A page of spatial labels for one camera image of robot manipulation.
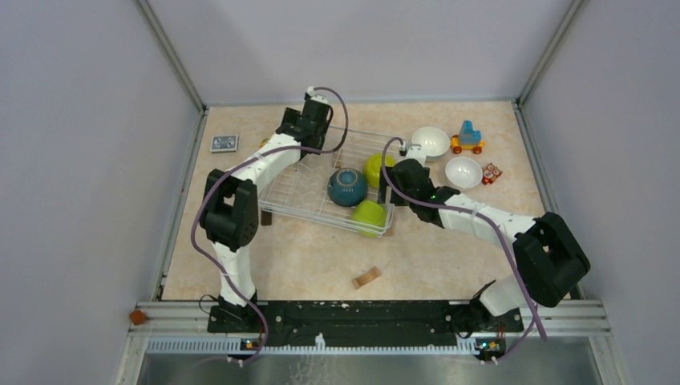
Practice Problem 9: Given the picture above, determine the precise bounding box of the white wire dish rack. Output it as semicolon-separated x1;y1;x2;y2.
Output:
258;129;395;237

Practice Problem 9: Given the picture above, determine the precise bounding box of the square lime green bowl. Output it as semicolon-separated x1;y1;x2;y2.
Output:
351;200;387;237

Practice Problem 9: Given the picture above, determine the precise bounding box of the orange block on rail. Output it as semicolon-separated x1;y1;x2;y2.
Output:
129;310;148;326

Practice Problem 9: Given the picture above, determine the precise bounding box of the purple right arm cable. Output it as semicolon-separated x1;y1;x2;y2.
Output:
380;136;548;365

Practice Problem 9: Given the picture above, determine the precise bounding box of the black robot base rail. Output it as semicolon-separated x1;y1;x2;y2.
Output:
207;298;524;351

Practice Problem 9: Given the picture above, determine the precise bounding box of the wooden block under rack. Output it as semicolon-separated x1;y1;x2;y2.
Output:
333;151;342;169

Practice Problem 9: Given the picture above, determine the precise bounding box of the white bowl with blue rim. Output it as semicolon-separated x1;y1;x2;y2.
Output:
411;126;450;160

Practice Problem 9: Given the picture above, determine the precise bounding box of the light wooden block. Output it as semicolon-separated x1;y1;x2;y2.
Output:
383;225;395;237

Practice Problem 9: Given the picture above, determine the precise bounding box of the teal ceramic bowl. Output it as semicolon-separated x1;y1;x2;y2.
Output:
326;168;368;207

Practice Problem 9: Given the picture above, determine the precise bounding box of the blue toy block vehicle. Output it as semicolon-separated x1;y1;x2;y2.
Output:
450;120;485;155

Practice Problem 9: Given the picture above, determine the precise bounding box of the dark brown wooden block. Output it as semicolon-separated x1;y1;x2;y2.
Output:
260;210;273;226

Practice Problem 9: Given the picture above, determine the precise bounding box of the red owl toy block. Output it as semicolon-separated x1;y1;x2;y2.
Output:
482;163;503;185

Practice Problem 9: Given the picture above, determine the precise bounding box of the round lime green bowl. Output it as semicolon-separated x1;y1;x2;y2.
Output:
362;153;383;188

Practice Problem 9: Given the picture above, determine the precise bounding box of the wooden arch block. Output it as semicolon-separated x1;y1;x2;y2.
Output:
351;266;382;290

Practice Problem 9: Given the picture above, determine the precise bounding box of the playing card deck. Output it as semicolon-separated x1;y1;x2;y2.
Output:
210;135;239;153

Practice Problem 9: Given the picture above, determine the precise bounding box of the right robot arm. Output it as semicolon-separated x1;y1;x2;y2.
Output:
379;148;591;330

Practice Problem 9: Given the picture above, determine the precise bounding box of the white ceramic bowl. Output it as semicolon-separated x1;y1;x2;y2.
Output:
444;156;483;190

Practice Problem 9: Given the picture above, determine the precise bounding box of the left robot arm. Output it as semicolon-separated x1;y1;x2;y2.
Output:
191;87;334;332

